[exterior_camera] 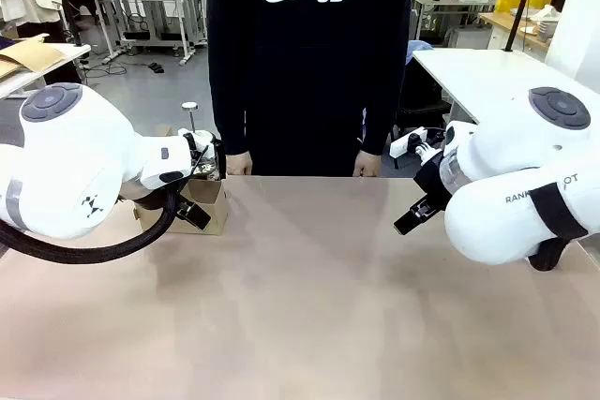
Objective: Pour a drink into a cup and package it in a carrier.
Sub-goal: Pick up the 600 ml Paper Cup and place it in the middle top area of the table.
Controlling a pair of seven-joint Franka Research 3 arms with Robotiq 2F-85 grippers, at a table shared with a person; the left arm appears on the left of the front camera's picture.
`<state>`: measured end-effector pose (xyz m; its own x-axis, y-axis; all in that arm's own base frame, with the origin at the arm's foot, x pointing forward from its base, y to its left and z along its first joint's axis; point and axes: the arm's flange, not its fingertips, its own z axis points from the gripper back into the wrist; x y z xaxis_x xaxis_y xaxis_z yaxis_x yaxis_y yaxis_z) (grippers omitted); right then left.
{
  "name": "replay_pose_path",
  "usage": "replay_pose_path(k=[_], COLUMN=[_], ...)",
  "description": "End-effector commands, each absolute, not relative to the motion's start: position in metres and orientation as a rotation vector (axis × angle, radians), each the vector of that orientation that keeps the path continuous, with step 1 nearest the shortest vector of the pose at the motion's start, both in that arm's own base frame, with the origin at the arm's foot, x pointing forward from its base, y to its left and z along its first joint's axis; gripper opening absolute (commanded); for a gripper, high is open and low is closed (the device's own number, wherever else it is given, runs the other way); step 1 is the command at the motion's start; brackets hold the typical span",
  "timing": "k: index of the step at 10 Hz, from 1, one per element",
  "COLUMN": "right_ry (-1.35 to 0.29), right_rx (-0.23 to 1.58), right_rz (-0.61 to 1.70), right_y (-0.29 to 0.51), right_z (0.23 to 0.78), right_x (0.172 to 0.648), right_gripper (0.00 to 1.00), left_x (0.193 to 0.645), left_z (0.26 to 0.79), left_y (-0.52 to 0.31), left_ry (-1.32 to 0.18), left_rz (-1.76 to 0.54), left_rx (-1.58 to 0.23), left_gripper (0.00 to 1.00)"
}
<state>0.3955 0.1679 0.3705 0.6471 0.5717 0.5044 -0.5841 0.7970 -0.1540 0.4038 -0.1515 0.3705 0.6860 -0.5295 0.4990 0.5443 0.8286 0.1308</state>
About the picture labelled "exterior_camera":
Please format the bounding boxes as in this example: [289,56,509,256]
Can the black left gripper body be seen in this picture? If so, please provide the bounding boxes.
[139,181,188,215]

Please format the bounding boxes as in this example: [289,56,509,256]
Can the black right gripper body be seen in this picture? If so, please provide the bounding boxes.
[412,149,454,212]

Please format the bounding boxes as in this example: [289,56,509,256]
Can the person's right forearm black sleeve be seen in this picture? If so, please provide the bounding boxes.
[211,57,252,156]

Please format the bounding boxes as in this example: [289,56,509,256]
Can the person's left forearm black sleeve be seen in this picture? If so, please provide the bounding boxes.
[358,57,405,157]

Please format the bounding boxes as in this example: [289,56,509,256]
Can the brown cardboard cup carrier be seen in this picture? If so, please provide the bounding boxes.
[132,124,230,236]

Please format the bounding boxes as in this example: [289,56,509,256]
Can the person's right hand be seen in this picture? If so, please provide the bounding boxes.
[226,152,254,177]

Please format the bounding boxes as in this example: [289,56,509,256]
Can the person's left hand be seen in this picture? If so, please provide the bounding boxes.
[352,150,382,179]

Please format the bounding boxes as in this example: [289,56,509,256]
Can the white power strip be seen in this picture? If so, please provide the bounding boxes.
[388,126,430,160]

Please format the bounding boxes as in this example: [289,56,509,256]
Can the black chair under side table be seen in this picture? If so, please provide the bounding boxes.
[396,62,452,139]

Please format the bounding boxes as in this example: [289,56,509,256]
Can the metal stand with round top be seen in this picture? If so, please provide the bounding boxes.
[181,101,201,133]

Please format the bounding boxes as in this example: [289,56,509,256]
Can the white side table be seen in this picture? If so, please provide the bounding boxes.
[411,47,600,126]

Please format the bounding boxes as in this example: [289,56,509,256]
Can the blue cloth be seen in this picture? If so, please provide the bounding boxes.
[406,38,435,64]

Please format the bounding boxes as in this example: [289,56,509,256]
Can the person in black Nike hoodie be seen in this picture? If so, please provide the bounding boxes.
[205,0,418,179]

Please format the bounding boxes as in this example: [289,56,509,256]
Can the wooden table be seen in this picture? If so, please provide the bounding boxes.
[478,9,553,52]

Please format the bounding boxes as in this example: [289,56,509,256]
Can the black slanted pole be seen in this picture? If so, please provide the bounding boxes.
[503,0,540,52]

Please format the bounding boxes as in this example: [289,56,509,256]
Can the brown cardboard sheets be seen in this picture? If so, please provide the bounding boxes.
[0,33,68,81]

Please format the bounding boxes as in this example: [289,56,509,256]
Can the stack of white bowls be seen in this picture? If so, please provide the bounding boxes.
[535,5,563,43]

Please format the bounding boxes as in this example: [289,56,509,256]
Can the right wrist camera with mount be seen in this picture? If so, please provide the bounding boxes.
[406,130,445,163]

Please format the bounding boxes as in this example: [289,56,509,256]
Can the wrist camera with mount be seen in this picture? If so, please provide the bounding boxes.
[406,130,445,163]
[187,130,229,182]

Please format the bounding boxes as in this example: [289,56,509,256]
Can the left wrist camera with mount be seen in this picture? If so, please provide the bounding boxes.
[187,130,229,182]

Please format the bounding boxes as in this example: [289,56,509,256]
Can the black left arm cable sleeve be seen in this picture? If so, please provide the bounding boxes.
[0,184,189,264]

